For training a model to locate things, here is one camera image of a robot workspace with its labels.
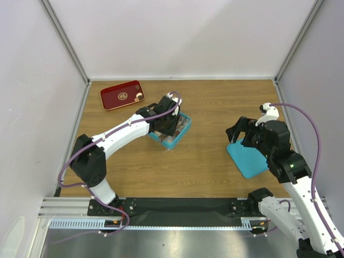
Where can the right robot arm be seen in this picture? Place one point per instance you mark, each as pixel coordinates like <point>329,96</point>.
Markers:
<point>315,235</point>

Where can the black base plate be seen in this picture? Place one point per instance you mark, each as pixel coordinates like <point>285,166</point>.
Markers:
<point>187,212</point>

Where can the blue tin lid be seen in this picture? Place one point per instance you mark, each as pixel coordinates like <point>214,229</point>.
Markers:
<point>249,161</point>

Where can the red tray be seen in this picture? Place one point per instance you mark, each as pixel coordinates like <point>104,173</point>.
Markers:
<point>121,95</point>

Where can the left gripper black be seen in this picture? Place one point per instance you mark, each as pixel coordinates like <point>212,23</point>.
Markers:
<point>170,131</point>

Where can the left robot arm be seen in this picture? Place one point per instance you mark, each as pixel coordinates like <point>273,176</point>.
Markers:
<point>89,156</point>

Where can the blue tin box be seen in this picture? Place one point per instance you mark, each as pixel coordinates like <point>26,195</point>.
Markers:
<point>183,125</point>

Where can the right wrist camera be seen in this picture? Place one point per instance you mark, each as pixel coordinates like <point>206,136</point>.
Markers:
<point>268,113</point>

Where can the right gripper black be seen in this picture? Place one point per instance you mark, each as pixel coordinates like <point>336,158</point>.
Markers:
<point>233,132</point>

